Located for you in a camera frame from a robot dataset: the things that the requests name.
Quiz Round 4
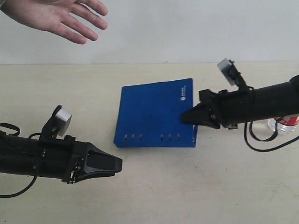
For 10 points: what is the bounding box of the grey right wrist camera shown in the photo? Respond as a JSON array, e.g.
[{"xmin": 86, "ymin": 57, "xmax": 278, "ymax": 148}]
[{"xmin": 217, "ymin": 58, "xmax": 248, "ymax": 90}]

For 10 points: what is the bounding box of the clear plastic water bottle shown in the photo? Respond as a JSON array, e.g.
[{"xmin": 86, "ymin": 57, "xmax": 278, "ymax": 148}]
[{"xmin": 268, "ymin": 115, "xmax": 299, "ymax": 134}]

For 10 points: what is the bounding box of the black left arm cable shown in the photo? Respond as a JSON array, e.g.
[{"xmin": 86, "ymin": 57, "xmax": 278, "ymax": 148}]
[{"xmin": 0, "ymin": 122, "xmax": 47, "ymax": 199}]

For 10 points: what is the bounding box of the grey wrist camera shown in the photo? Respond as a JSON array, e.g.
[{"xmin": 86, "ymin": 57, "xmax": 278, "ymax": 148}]
[
  {"xmin": 217, "ymin": 58, "xmax": 248, "ymax": 90},
  {"xmin": 39, "ymin": 105, "xmax": 72, "ymax": 141}
]

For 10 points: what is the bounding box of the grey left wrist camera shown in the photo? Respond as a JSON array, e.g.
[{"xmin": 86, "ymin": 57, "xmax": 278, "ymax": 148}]
[{"xmin": 39, "ymin": 105, "xmax": 72, "ymax": 141}]

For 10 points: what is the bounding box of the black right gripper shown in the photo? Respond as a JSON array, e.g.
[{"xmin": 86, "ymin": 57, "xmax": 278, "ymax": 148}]
[{"xmin": 181, "ymin": 89, "xmax": 256, "ymax": 129}]

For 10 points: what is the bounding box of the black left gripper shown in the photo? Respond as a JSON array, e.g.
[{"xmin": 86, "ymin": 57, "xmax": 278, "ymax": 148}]
[{"xmin": 38, "ymin": 135, "xmax": 123, "ymax": 183}]

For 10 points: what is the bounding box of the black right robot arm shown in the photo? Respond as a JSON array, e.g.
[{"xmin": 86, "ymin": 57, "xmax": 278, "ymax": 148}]
[{"xmin": 181, "ymin": 76, "xmax": 299, "ymax": 129}]

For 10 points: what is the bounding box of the blue notebook binder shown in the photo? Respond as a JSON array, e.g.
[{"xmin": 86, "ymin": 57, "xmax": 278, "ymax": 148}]
[{"xmin": 114, "ymin": 78, "xmax": 197, "ymax": 148}]

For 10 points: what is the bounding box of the person's open hand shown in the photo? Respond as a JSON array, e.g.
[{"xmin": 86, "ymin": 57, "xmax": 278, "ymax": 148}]
[{"xmin": 0, "ymin": 0, "xmax": 108, "ymax": 45}]

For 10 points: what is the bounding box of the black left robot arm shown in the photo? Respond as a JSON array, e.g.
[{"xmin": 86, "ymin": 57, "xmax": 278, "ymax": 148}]
[{"xmin": 0, "ymin": 135, "xmax": 122, "ymax": 183}]

